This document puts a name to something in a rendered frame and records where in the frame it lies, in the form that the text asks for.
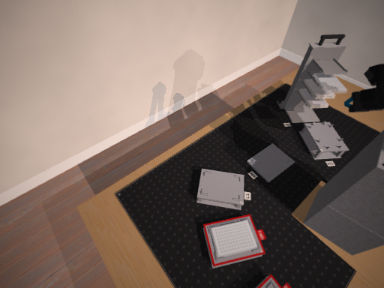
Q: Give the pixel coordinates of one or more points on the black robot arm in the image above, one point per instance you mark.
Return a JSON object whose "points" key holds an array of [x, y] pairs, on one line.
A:
{"points": [[375, 76]]}

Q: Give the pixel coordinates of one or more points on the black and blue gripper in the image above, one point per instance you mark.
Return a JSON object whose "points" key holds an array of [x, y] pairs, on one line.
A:
{"points": [[362, 106]]}

